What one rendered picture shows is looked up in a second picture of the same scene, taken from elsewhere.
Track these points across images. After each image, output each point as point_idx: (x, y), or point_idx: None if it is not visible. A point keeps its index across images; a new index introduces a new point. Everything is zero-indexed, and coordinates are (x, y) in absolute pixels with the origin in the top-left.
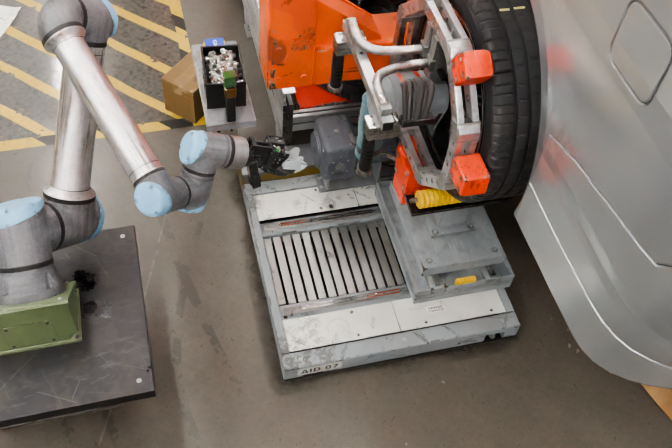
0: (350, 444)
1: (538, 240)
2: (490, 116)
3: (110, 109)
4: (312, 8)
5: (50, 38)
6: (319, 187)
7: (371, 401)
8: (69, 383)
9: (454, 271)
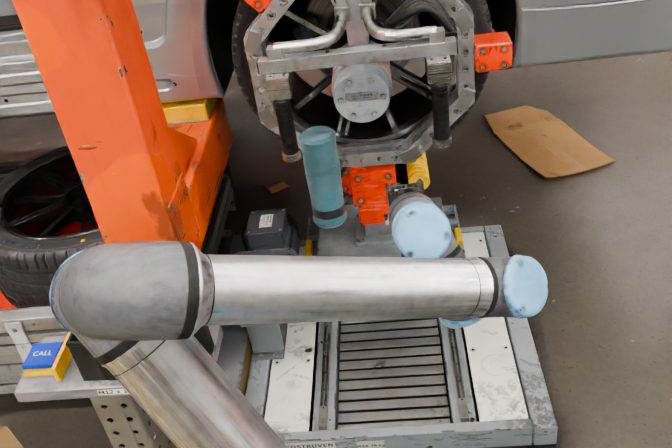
0: (639, 389)
1: (568, 38)
2: None
3: (372, 264)
4: (167, 131)
5: (202, 283)
6: (275, 357)
7: (580, 363)
8: None
9: None
